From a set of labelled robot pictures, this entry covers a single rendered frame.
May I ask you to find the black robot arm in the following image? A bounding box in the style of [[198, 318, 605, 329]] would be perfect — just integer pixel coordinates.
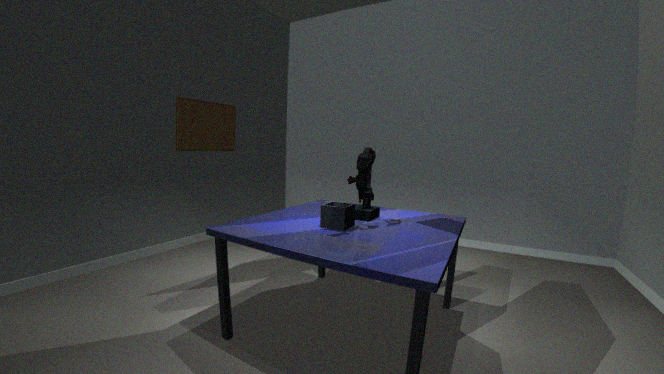
[[347, 147, 376, 209]]

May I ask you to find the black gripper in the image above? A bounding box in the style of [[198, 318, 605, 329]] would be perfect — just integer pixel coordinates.
[[356, 173, 368, 199]]

